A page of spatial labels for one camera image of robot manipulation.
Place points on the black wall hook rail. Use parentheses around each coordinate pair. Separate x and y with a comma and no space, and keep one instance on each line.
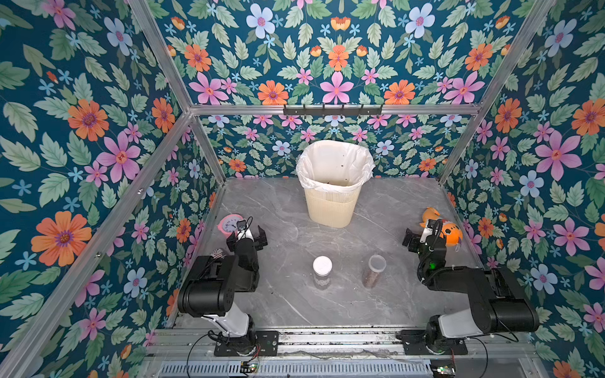
(332,110)

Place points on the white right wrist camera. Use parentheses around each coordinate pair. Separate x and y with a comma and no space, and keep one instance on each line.
(432,228)

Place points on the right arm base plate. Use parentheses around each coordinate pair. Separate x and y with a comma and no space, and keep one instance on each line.
(418,342)

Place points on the orange plush toy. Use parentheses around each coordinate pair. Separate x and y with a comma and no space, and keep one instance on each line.
(450,230)

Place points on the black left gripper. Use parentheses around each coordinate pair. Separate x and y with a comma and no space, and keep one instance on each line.
(259,241)

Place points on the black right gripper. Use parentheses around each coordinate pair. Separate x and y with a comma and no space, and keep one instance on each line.
(410,239)

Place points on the white plastic bin liner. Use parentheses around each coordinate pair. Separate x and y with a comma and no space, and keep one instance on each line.
(334,167)

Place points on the clear jar with dried flowers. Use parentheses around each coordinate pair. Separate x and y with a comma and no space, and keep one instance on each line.
(376,265)

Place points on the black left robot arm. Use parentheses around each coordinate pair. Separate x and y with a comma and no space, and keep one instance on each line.
(209,289)

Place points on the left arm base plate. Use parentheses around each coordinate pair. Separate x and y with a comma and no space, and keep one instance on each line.
(254,344)

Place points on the cream ribbed trash bin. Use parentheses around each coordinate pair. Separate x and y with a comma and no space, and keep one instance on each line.
(334,208)

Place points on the jar with white lid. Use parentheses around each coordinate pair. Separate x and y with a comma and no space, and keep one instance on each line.
(322,268)

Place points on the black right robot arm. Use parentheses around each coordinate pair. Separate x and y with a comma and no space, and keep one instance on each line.
(496,301)

